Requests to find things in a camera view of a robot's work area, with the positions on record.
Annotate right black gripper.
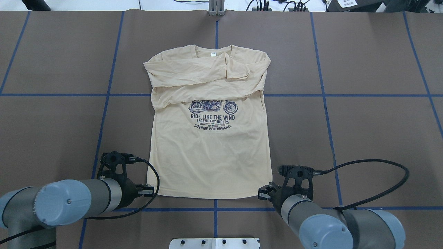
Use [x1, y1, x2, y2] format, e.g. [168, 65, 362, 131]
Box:
[258, 183, 308, 211]

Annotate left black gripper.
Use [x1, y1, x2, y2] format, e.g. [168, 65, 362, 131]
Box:
[120, 178, 155, 208]

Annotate beige long-sleeve graphic shirt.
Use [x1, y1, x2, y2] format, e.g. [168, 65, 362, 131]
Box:
[144, 45, 273, 200]

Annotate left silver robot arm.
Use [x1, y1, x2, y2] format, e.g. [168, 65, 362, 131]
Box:
[1, 178, 158, 249]

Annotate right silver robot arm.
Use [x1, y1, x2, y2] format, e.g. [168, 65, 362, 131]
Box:
[257, 183, 406, 249]

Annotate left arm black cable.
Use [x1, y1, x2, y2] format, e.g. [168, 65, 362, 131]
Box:
[0, 157, 160, 244]

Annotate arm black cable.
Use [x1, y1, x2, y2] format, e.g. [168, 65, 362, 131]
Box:
[313, 159, 410, 211]
[0, 157, 160, 244]

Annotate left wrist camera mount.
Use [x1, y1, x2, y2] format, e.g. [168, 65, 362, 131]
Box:
[96, 151, 143, 180]

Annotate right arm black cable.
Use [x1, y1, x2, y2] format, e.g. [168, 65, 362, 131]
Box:
[313, 159, 410, 211]

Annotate aluminium frame post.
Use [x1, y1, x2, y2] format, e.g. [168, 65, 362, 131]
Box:
[208, 0, 226, 16]

